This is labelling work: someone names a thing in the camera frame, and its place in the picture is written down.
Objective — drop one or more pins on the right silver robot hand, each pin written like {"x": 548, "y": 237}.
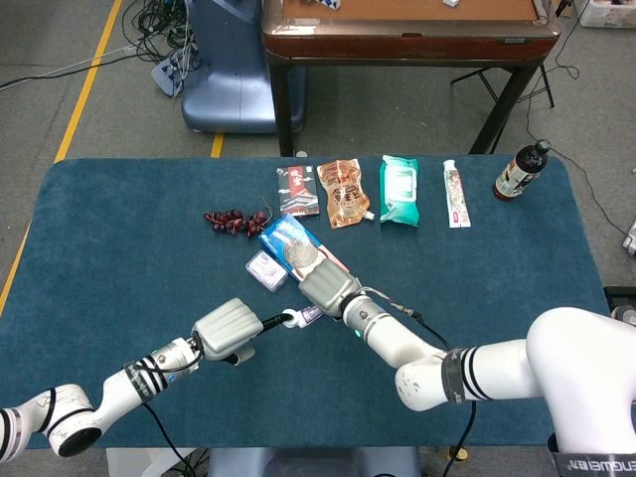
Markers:
{"x": 328, "y": 288}

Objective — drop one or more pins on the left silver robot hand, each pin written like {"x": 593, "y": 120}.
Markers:
{"x": 226, "y": 328}

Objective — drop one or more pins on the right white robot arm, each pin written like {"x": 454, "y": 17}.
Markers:
{"x": 497, "y": 372}

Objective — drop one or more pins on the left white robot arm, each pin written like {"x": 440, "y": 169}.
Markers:
{"x": 119, "y": 387}

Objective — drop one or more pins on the white floral toothpaste tube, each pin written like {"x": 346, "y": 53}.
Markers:
{"x": 455, "y": 196}

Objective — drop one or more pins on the small white plastic case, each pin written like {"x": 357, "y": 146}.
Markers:
{"x": 267, "y": 270}

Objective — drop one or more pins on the blue printed carton box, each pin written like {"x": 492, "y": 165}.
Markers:
{"x": 278, "y": 238}

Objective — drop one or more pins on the orange spouted pouch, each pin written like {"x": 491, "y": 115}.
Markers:
{"x": 344, "y": 194}

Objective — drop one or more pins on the black and red packet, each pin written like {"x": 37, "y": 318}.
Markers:
{"x": 298, "y": 191}

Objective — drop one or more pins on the teal table mat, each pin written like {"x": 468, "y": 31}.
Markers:
{"x": 149, "y": 258}

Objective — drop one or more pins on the red grape bunch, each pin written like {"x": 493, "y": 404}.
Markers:
{"x": 231, "y": 222}

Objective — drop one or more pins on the green wet wipes pack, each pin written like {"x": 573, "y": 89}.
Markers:
{"x": 400, "y": 191}

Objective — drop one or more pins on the blue grey robot torso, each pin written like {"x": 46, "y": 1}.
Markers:
{"x": 318, "y": 462}

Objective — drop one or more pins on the small brown bottle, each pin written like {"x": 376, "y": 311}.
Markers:
{"x": 458, "y": 453}

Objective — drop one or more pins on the dark drink bottle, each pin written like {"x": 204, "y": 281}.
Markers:
{"x": 519, "y": 174}

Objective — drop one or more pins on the blue grey machine base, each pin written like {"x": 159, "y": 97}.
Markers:
{"x": 223, "y": 74}

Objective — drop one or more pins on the brown wooden table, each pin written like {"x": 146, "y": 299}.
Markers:
{"x": 407, "y": 45}

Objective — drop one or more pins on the blue power strip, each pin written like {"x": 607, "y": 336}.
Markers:
{"x": 166, "y": 74}

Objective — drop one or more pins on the blue white checkered item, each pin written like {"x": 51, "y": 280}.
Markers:
{"x": 332, "y": 3}

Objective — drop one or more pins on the grey sneaker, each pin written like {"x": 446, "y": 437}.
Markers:
{"x": 627, "y": 315}

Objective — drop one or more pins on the white floor device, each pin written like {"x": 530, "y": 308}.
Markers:
{"x": 631, "y": 244}

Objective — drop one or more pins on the small white block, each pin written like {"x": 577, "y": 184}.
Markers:
{"x": 451, "y": 3}

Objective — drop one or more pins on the white storage box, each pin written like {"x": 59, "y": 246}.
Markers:
{"x": 608, "y": 15}

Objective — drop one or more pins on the black floor frame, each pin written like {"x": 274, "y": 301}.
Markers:
{"x": 618, "y": 292}

